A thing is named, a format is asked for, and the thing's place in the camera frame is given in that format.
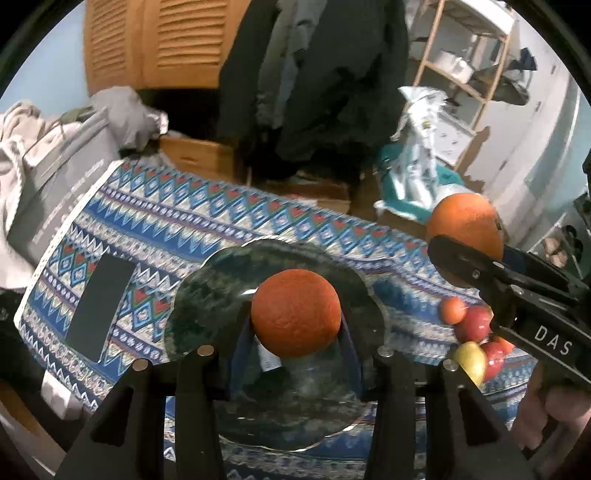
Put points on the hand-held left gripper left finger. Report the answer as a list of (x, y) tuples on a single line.
[(241, 364)]

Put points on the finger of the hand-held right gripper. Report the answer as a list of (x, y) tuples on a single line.
[(466, 267), (526, 262)]

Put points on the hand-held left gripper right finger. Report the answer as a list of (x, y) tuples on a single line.
[(353, 364)]

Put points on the large orange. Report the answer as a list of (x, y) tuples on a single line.
[(464, 224), (295, 314)]

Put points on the small tangerine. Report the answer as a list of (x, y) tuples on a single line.
[(504, 345), (452, 310)]

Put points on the red apple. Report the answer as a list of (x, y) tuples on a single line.
[(494, 362), (474, 324)]

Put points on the dark green plate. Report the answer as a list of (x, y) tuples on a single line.
[(207, 295)]

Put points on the person's right hand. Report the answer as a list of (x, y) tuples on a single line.
[(540, 410)]

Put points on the teal box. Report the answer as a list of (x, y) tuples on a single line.
[(392, 184)]

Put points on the white patterned basket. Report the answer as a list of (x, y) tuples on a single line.
[(455, 138)]

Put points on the white rice bag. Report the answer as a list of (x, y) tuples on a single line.
[(422, 138)]

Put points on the black phone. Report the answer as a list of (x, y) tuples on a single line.
[(99, 307)]

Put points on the blue patterned tablecloth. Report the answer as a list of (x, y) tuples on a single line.
[(184, 217)]

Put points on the flat cardboard box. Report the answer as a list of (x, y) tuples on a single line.
[(314, 189)]

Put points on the wooden shelf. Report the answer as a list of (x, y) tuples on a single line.
[(487, 87)]

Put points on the dark hanging clothes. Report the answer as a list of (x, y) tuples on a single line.
[(521, 74)]

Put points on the white pot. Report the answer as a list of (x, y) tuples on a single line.
[(452, 64)]

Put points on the brown wooden box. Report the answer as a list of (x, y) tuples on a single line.
[(198, 157)]

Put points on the dark hanging jacket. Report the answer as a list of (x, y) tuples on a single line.
[(341, 78)]

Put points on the grey clothes pile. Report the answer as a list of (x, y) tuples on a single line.
[(124, 115)]

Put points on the beige cloth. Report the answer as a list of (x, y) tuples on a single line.
[(18, 138)]

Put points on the wooden louvre cabinet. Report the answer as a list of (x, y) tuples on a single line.
[(161, 41)]

